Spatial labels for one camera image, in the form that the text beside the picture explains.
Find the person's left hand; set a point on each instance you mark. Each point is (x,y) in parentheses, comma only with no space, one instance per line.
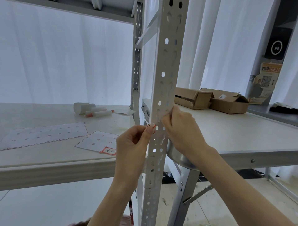
(130,151)

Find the person's right hand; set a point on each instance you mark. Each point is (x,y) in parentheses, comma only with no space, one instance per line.
(184,135)

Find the person's left thumb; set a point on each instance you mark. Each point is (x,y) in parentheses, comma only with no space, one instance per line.
(149,135)

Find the person's right thumb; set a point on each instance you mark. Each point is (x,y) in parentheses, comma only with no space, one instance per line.
(166,123)

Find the person's right forearm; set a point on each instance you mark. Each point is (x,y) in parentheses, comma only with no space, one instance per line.
(232,186)

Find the person's left forearm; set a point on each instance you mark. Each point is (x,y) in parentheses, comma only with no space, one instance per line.
(114,202)

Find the folded white paper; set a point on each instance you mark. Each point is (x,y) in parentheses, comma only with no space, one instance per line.
(124,111)

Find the round metal tin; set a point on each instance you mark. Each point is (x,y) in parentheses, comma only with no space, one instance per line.
(179,156)

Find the small brown cardboard box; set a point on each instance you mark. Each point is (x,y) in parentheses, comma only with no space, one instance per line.
(193,99)

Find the red bordered paper label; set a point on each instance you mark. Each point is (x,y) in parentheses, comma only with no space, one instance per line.
(108,150)

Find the short white patterned paper sheet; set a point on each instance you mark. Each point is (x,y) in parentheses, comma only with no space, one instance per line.
(97,140)

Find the large brown cardboard box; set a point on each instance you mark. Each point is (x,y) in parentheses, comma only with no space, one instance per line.
(229,102)

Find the white folding table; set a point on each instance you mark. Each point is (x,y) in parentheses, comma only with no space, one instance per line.
(232,139)

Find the large white paper roll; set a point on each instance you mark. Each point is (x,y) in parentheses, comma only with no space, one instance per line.
(80,107)

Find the grey metal diagonal brace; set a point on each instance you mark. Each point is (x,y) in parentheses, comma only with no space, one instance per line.
(146,32)

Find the white curtain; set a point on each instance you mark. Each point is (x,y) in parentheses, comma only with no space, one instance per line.
(221,46)
(58,58)

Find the white rack shelf board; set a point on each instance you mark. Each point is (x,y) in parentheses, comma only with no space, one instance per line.
(58,160)

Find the long white patterned paper sheet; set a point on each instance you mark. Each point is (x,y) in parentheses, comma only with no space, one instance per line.
(46,135)

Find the torn orange printed carton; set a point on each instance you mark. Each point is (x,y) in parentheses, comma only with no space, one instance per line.
(265,83)

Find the black cloth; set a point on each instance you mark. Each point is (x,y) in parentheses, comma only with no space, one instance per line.
(285,109)

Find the grey metal rack shelf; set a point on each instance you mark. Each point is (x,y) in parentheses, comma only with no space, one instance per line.
(93,11)

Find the perforated grey metal rack post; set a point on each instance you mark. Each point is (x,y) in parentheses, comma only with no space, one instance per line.
(166,58)
(136,69)

